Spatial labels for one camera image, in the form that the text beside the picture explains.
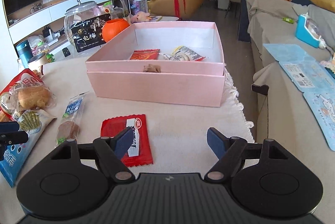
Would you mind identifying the black plum snack box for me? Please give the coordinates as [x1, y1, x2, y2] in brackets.
[72, 14, 111, 53]

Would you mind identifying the white red snack packet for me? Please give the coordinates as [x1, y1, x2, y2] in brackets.
[162, 45, 205, 61]

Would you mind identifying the orange pumpkin bucket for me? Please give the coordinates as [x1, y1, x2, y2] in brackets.
[102, 19, 130, 42]

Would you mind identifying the small green toy car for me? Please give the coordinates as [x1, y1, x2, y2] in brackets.
[282, 17, 295, 24]

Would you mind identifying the light blue flat carton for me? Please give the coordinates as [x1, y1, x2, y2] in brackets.
[263, 44, 334, 93]

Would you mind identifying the large red snack bag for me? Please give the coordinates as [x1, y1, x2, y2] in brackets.
[1, 66, 44, 122]

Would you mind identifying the blue toy machine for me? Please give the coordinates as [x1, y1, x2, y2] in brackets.
[295, 13, 326, 49]

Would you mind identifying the clear blue cake packet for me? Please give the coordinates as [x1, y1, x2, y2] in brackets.
[55, 92, 88, 147]

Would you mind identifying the white tv cabinet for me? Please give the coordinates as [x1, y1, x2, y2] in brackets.
[9, 0, 110, 44]

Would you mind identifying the yellow cushion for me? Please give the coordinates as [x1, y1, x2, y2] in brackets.
[310, 0, 335, 13]

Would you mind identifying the glass jar with lid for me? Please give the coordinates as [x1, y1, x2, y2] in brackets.
[64, 0, 101, 46]

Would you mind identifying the grey covered sofa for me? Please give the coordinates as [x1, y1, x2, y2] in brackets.
[245, 0, 334, 223]

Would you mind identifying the pink gift box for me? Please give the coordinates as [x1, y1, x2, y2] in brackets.
[86, 21, 225, 107]

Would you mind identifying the cartoon printed blue card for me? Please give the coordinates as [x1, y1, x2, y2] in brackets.
[303, 91, 335, 151]

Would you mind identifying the red spicy strip packet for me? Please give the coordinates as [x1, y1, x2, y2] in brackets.
[130, 49, 160, 60]

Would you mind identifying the wrapped bread bun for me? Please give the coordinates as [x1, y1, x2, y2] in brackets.
[17, 86, 53, 109]

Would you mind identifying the cream table cloth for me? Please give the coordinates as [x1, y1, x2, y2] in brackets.
[21, 58, 254, 175]

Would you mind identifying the pink plush toy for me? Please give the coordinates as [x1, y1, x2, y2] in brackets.
[131, 11, 152, 24]

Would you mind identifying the blue snack bag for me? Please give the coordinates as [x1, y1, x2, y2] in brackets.
[0, 108, 57, 188]

